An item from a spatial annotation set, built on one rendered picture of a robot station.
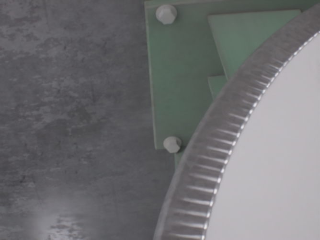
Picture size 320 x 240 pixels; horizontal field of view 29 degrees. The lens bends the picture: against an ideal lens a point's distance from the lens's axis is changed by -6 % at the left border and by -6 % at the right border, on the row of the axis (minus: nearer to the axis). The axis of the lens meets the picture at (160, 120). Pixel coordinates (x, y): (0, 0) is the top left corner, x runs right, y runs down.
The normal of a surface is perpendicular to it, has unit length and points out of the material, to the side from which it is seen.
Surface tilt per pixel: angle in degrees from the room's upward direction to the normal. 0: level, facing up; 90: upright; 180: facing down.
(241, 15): 90
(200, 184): 91
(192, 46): 0
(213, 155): 90
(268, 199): 90
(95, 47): 0
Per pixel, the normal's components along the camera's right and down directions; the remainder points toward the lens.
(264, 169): -0.04, -0.70
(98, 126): 0.13, 0.70
